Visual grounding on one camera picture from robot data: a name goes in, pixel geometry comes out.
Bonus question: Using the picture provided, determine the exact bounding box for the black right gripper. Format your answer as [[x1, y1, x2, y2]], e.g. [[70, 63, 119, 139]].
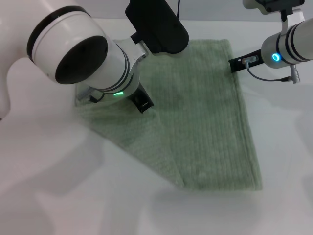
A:
[[227, 49, 265, 74]]

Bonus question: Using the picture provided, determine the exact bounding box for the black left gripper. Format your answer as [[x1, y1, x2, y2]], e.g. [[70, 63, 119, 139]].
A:
[[129, 83, 155, 114]]

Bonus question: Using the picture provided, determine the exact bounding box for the light green ribbed towel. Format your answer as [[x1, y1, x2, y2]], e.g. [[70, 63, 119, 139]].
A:
[[73, 39, 264, 191]]

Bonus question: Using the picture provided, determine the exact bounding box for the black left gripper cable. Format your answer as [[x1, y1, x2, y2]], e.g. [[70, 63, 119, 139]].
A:
[[77, 88, 106, 104]]

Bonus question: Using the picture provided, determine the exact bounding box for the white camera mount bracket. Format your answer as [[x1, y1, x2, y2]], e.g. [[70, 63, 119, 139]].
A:
[[280, 8, 307, 33]]

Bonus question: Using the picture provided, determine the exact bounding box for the black left wrist camera housing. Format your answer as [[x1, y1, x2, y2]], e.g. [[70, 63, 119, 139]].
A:
[[125, 0, 190, 55]]

